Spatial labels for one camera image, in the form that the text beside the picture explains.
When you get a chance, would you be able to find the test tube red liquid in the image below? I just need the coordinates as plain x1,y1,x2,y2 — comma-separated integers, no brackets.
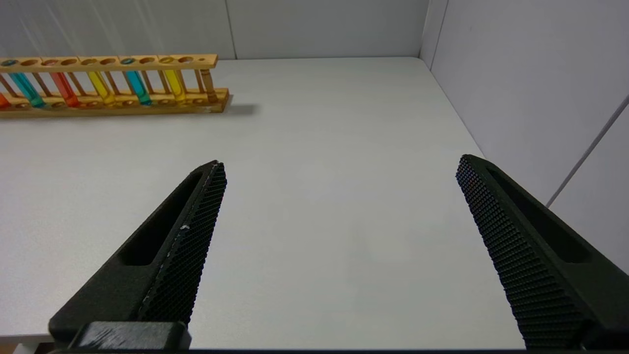
42,59,80,108

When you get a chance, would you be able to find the test tube teal blue liquid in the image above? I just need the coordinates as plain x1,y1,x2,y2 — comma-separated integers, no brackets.
1,59,46,109
120,58,152,106

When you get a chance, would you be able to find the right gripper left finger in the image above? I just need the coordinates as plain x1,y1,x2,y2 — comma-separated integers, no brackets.
48,160,228,349

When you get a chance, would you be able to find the wooden test tube rack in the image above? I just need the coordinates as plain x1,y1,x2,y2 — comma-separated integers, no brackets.
0,54,230,118

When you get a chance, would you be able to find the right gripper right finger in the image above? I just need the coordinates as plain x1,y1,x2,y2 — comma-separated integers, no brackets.
456,154,629,351

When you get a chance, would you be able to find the test tube yellow liquid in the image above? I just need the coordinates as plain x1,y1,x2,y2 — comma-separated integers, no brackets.
159,57,188,103
81,58,117,105

